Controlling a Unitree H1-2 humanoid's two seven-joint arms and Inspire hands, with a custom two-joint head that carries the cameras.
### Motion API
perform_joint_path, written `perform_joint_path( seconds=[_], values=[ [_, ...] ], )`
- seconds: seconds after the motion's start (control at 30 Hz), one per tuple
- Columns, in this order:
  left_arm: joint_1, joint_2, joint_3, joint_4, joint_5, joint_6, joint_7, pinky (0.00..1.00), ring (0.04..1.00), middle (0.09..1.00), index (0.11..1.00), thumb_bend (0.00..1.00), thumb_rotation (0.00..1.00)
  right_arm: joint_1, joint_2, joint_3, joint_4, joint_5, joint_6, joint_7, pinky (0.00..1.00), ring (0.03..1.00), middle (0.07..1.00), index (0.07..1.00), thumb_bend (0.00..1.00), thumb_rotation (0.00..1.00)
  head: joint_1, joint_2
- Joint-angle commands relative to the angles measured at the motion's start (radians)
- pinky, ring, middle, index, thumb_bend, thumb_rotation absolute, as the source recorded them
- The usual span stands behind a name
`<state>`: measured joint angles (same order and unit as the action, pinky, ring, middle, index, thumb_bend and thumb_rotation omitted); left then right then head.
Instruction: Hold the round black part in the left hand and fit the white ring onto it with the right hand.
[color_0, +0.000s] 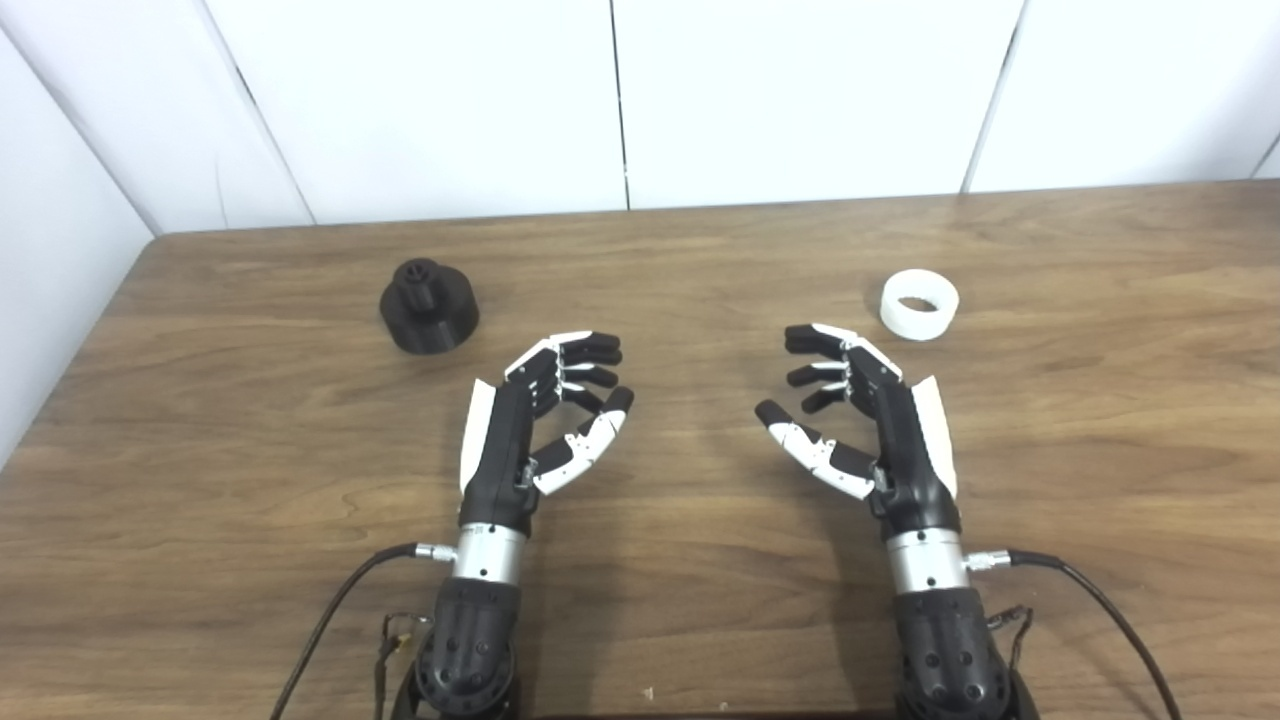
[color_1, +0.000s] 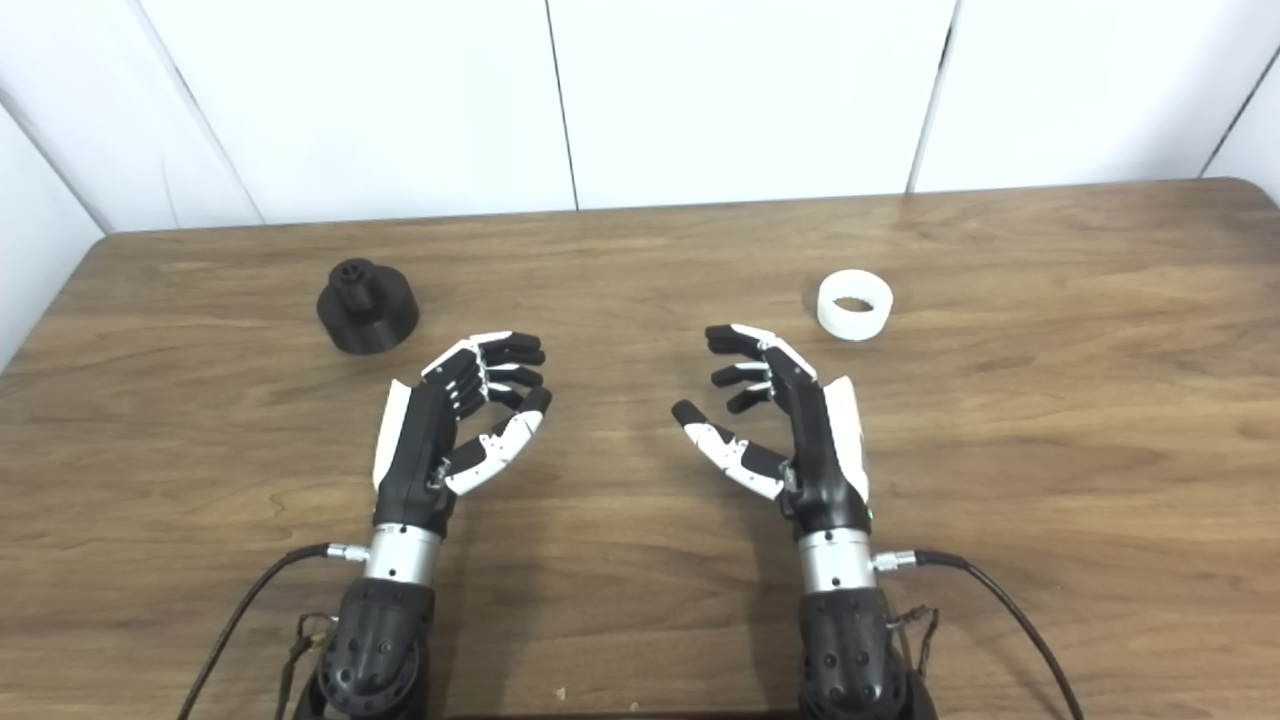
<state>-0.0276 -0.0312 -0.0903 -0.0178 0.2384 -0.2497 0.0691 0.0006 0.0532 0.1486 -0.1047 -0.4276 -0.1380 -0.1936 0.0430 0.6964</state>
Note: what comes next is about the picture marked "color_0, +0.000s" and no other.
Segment white and black left hand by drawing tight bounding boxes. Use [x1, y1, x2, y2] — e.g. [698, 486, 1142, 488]
[458, 331, 636, 537]

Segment white and black right hand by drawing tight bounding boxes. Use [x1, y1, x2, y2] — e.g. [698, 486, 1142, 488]
[755, 323, 963, 537]

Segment white toothed plastic ring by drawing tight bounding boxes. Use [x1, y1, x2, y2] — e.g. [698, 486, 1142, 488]
[880, 270, 960, 342]

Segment round black plastic part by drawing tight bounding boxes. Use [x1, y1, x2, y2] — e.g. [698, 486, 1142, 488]
[379, 258, 480, 355]

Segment thin right arm wires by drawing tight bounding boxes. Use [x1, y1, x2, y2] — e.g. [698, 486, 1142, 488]
[985, 605, 1036, 681]

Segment thin arm wires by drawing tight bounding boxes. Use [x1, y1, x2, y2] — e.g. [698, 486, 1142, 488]
[375, 612, 431, 720]
[985, 605, 1036, 681]

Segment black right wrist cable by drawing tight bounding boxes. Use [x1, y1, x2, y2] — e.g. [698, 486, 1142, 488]
[965, 548, 1186, 720]

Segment thin left arm wires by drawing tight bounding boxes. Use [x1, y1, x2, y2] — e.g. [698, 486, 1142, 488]
[375, 612, 431, 720]

